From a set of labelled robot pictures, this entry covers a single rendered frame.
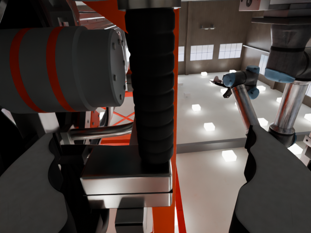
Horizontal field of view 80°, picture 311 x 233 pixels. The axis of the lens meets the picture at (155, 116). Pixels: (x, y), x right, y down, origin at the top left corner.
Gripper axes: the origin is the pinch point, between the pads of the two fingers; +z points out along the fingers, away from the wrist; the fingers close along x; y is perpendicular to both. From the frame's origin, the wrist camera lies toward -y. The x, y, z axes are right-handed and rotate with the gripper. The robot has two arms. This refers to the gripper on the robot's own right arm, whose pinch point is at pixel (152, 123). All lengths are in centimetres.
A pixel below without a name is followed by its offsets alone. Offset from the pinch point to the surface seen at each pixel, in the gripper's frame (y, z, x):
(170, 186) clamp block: 8.7, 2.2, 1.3
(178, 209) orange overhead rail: 257, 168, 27
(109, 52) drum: -1.8, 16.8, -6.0
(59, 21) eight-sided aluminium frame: -5, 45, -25
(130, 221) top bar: 12.0, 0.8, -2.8
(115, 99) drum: 5.2, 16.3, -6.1
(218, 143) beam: 532, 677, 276
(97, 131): 16.2, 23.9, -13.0
